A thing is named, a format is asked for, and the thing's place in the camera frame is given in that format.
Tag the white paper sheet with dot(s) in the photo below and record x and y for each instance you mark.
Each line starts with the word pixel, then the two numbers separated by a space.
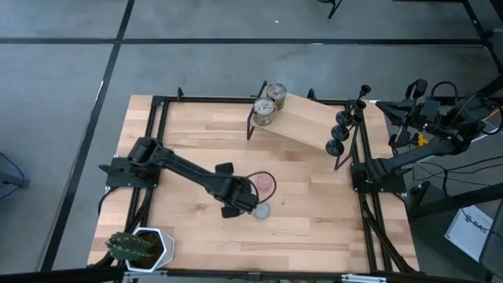
pixel 467 236

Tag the grey chair base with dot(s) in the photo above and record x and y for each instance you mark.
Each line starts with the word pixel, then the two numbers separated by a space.
pixel 12 178

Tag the black diagonal floor bar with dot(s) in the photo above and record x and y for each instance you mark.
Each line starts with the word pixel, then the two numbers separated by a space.
pixel 487 192

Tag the black desk leg frame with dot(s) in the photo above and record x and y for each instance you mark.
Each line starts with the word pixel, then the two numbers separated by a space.
pixel 491 88

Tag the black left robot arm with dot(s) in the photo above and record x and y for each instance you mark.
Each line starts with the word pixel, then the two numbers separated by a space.
pixel 184 169

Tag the green cactus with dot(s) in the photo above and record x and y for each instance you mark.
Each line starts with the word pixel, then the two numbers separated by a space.
pixel 127 245

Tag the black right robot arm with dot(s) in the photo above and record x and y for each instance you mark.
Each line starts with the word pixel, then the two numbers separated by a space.
pixel 412 155

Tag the cream leaf-patterned candle tin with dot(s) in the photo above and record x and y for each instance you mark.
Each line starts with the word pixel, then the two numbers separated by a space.
pixel 263 211

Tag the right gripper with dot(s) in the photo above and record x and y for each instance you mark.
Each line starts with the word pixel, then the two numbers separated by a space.
pixel 426 114

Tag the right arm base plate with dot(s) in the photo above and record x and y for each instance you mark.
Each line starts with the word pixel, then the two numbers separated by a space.
pixel 359 185

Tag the silver tin can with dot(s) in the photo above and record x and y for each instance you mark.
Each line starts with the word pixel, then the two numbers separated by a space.
pixel 263 112

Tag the white hexagonal plant pot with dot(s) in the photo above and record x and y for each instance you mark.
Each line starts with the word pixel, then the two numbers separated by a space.
pixel 167 247

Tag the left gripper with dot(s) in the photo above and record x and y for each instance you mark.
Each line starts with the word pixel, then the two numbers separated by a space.
pixel 236 192

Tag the pink patterned candle tin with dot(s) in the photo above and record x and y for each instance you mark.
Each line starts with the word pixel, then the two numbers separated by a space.
pixel 264 182

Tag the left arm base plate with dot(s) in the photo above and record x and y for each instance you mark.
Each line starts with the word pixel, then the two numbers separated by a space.
pixel 118 181

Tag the black overhead rig beam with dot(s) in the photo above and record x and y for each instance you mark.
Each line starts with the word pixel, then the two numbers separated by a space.
pixel 59 275

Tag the black table frame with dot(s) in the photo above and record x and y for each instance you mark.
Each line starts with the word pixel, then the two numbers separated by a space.
pixel 212 99

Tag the wooden shelf with black legs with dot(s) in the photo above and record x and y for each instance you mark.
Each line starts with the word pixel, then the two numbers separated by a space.
pixel 306 118

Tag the black chair leg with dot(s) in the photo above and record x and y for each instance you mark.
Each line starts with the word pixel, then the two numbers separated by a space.
pixel 334 9

